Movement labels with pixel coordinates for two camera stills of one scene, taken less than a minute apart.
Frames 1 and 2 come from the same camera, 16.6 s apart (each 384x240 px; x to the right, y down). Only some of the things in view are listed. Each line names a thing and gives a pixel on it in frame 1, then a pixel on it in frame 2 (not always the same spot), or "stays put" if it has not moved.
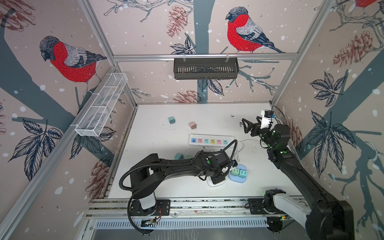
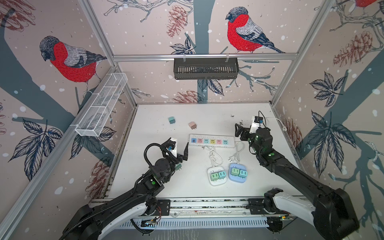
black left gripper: x=220 y=179 -> x=184 y=157
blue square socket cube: x=236 y=178 stays put
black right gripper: x=257 y=129 -> x=242 y=129
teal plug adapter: x=242 y=173 stays put
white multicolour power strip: x=210 y=140 stays put
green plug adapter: x=235 y=172 stays put
